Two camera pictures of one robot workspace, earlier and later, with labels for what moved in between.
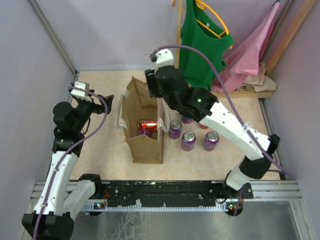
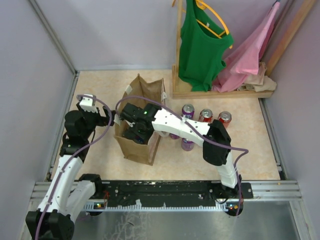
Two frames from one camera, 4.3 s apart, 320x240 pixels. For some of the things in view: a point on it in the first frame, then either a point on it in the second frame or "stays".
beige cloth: [259, 82] stays
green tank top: [201, 29] stays
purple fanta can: [188, 140] stays
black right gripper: [151, 83] -> [131, 133]
